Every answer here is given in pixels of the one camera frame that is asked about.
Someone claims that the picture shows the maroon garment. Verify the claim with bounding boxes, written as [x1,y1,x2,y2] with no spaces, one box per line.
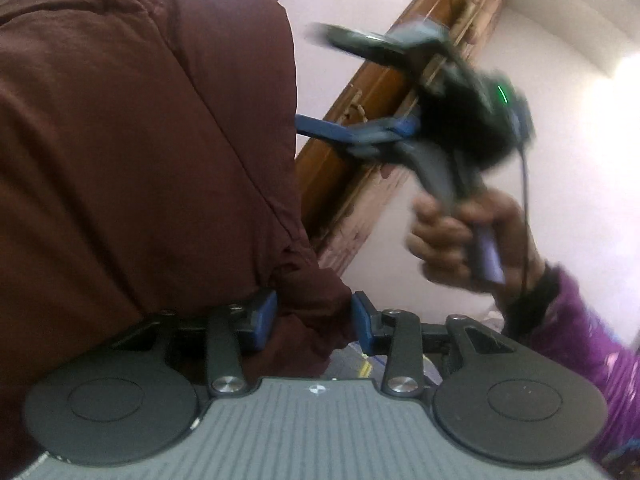
[0,0,357,480]

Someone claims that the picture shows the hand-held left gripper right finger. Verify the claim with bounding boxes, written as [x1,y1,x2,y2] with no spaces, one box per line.
[350,291,523,397]

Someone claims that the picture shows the grey plaid bed sheet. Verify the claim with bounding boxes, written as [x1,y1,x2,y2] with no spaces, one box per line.
[324,341,453,387]

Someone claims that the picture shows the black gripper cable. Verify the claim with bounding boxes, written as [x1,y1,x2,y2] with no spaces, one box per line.
[518,142,533,306]

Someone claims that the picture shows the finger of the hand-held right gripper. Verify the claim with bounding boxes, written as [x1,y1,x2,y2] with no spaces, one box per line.
[306,19,453,72]
[294,112,430,167]

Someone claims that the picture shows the wooden window frame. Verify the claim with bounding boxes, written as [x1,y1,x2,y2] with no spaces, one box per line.
[262,0,468,223]

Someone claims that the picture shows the person's right hand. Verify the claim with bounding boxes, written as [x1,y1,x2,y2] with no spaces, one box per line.
[405,189,547,307]

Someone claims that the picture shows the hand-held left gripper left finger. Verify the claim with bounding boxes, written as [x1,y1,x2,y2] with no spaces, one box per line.
[102,290,279,397]

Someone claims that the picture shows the brown patterned curtain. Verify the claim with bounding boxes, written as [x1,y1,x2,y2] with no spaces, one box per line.
[317,0,517,277]

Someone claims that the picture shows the person's right forearm purple sleeve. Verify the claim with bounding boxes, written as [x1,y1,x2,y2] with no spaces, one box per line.
[492,262,640,480]

